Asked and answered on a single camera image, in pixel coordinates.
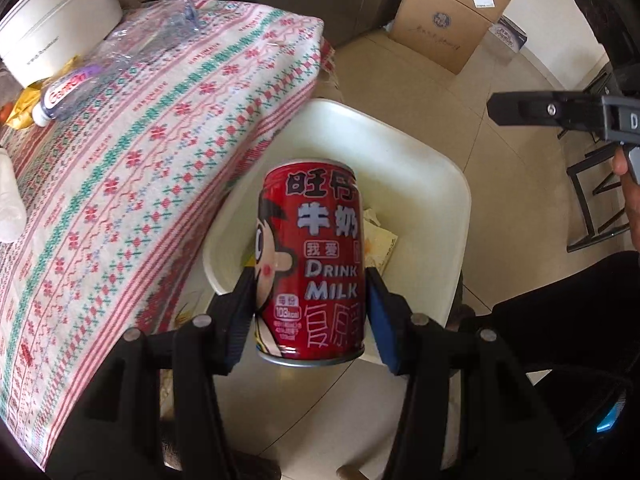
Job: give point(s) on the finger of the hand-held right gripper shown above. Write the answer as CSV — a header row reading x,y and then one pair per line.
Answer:
x,y
540,110

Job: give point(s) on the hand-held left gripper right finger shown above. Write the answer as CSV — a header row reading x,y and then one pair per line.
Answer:
x,y
382,320

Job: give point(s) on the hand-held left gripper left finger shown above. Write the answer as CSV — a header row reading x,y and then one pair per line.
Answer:
x,y
234,350

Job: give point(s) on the red drink can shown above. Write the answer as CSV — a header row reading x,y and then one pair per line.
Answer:
x,y
310,260

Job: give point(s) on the white plastic bin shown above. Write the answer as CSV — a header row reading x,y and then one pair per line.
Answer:
x,y
400,160

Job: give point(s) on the person's right forearm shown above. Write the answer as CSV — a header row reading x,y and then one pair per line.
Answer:
x,y
632,210

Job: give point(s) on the person's right hand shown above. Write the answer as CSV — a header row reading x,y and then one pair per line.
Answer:
x,y
622,162

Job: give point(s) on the blue tissue box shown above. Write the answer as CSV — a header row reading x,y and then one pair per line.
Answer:
x,y
510,35

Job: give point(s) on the black metal stool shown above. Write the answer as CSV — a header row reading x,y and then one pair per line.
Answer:
x,y
580,200

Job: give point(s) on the large cardboard box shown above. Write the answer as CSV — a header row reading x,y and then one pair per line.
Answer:
x,y
440,25

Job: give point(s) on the person's dark pants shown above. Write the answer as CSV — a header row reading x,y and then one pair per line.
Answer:
x,y
565,320

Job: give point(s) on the patterned tablecloth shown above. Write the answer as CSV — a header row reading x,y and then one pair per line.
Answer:
x,y
125,185

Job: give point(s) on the large white plastic bottle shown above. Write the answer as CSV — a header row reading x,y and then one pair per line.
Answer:
x,y
9,195

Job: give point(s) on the clear plastic water bottle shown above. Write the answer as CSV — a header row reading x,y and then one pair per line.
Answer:
x,y
120,55

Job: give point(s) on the yellow wrapper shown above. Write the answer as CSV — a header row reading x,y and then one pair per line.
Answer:
x,y
22,105

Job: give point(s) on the white electric cooking pot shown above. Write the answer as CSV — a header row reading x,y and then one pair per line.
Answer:
x,y
55,25

